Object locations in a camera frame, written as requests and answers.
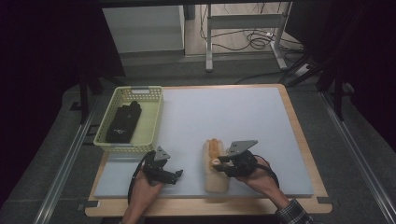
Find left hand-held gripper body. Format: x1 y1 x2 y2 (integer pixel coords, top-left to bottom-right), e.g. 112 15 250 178
142 146 176 187

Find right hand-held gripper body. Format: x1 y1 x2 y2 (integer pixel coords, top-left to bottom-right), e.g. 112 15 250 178
218 139 260 178

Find beige cloth orange stripes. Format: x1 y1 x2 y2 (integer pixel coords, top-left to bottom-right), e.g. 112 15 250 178
202 138 231 194

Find pale green plastic basket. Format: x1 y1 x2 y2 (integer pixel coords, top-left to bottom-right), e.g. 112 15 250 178
92 85 164 157

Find person's left hand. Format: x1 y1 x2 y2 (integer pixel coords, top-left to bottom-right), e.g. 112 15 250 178
133 169 165 208

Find person's right hand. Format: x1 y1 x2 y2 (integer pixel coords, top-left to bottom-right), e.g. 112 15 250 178
235 156 281 202

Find white foam mat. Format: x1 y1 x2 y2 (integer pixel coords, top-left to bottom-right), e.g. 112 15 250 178
92 87 315 199

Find black folded cloth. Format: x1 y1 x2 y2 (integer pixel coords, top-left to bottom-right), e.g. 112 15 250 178
105 100 143 145

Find black stand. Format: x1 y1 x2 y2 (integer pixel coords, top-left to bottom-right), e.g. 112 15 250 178
317 60 347 121
77 72 106 125

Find white cabinet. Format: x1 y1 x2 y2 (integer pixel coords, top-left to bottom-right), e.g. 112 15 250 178
102 5 186 54

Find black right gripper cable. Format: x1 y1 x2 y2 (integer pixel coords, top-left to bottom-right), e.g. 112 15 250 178
252 154 280 189

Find black floor cable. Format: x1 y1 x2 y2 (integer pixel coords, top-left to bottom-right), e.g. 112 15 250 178
233 70 293 86

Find metal floor rail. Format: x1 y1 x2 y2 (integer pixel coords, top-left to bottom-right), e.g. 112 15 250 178
33 106 98 224
319 91 396 220

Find tangle of black floor cables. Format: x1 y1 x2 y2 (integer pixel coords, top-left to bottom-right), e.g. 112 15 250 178
200 6 305 53

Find white metal desk frame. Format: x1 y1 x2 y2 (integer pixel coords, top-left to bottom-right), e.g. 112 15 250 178
205 1 293 73

